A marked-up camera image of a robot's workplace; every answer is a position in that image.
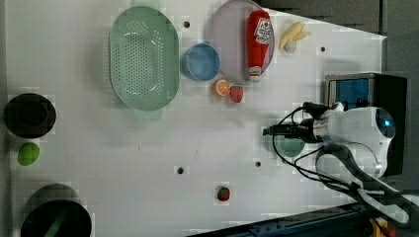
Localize black pot with lid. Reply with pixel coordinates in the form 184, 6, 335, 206
20, 184, 93, 237

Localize lilac round plate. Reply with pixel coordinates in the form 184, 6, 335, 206
209, 0, 275, 81

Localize blue bowl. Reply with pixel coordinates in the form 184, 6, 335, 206
181, 43, 220, 82

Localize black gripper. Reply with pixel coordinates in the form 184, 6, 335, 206
263, 118, 319, 143

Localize toy orange slice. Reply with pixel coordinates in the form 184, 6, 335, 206
213, 79, 230, 97

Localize green perforated colander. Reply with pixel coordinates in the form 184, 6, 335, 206
109, 5, 180, 121

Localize red plush ketchup bottle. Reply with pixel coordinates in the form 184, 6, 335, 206
246, 10, 272, 82

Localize silver toaster oven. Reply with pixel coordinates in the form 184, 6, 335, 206
323, 73, 407, 177

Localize black round bowl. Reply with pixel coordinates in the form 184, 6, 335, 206
4, 93, 56, 139

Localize yellow toy banana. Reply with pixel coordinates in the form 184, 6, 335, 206
279, 22, 310, 53

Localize light green mug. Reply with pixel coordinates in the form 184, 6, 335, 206
263, 135, 305, 164

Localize yellow red emergency button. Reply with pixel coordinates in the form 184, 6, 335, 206
370, 219, 397, 237

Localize small red green strawberry toy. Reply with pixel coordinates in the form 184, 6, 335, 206
216, 187, 230, 201

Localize green toy lime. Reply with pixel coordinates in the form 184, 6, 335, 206
18, 143, 41, 166

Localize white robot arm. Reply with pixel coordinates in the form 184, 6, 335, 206
263, 102, 418, 228

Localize blue metal frame rail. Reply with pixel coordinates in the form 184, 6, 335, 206
188, 203, 373, 237

